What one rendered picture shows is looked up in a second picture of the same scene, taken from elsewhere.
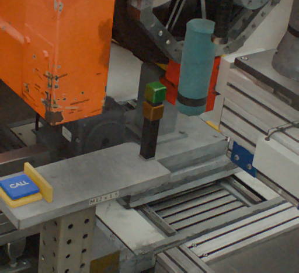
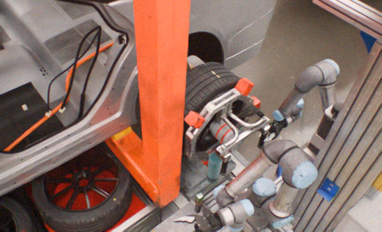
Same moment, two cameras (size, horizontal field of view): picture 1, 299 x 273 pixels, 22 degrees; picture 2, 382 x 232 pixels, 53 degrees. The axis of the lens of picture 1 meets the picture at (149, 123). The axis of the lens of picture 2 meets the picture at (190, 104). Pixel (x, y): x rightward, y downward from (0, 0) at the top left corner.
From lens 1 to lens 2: 141 cm
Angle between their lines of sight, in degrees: 18
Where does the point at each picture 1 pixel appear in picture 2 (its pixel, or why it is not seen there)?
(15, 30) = (139, 168)
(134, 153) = (192, 209)
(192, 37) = (211, 163)
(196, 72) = (214, 173)
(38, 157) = (154, 209)
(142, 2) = (190, 155)
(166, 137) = (202, 167)
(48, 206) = not seen: outside the picture
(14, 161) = (146, 214)
